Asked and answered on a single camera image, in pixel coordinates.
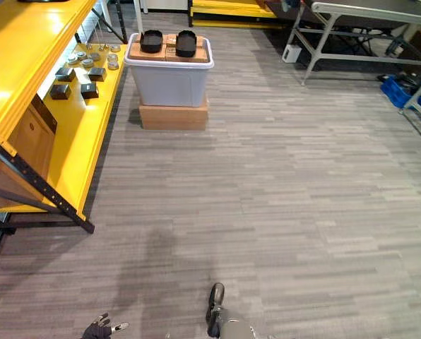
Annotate black stand legs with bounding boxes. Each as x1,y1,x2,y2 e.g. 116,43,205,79
90,0,129,45

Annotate tall cardboard box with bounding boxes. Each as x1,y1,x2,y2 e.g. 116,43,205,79
6,93,59,182

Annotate small white box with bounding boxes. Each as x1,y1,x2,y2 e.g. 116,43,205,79
281,44,302,64

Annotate black perforated shelf post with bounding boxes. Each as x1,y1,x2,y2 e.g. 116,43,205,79
0,123,96,234

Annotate low yellow rack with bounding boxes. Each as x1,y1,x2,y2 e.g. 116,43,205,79
189,0,279,30

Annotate brown wooden panel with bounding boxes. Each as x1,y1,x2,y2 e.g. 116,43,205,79
0,146,46,211

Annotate grey plastic tub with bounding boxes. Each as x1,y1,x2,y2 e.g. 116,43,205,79
124,32,215,108

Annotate flat cardboard box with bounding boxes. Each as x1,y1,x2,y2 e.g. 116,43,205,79
138,94,210,131

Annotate blue plastic bin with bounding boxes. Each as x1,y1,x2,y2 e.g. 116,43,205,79
379,73,421,109

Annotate grey metal table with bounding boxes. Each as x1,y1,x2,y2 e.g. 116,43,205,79
287,0,421,87

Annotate yellow shelf board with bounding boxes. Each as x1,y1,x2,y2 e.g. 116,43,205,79
0,0,98,157
0,43,129,222

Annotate small black box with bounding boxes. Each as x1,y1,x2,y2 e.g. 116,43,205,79
54,66,77,83
80,82,100,100
49,83,72,101
87,66,108,83

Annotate robot dark foot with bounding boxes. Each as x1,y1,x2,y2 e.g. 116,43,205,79
205,282,227,337

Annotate grey metal frame leg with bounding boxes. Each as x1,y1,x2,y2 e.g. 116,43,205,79
398,69,421,129

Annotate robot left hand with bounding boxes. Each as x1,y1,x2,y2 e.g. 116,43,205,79
81,312,130,339

